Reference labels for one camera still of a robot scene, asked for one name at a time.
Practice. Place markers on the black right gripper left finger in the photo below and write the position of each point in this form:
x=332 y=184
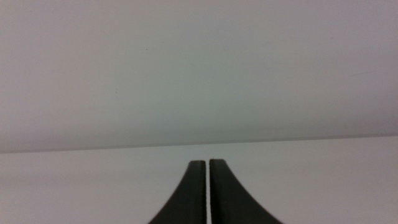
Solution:
x=189 y=199

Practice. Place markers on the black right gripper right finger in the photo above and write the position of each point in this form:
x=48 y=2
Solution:
x=230 y=202

